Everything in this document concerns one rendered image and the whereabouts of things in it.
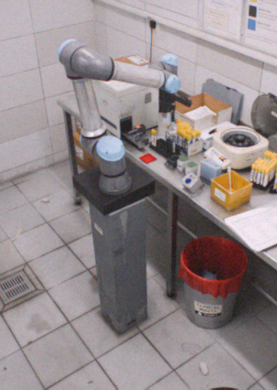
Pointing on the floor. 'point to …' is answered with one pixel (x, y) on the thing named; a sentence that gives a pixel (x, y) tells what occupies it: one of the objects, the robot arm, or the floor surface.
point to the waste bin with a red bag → (227, 297)
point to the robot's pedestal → (121, 264)
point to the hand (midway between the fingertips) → (173, 125)
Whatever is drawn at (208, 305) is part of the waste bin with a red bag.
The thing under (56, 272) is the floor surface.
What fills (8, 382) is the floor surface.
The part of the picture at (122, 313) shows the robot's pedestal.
